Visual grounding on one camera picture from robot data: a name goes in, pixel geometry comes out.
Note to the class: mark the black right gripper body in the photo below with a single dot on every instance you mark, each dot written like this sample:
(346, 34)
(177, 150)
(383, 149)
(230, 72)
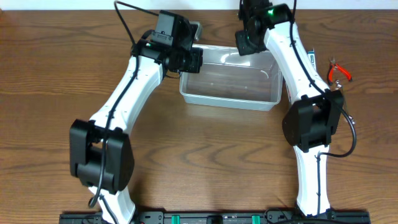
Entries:
(247, 42)

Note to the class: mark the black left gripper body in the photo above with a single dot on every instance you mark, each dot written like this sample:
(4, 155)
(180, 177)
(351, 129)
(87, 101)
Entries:
(193, 61)

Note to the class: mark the clear plastic container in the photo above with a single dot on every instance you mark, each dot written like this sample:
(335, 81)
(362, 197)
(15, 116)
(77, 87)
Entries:
(226, 79)

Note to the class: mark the blue white cardboard box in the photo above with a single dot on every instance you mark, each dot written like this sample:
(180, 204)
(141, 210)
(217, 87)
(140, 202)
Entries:
(312, 57)

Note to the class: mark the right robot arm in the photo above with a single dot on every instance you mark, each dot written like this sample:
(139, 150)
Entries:
(314, 110)

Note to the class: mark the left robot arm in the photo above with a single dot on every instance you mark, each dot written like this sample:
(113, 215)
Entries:
(100, 150)

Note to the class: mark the silver wrench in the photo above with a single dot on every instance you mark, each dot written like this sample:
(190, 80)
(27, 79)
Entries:
(339, 86)

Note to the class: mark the red handled pliers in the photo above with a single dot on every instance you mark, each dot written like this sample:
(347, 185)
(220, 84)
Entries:
(335, 66)

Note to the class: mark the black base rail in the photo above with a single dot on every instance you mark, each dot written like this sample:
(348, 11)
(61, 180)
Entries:
(267, 217)

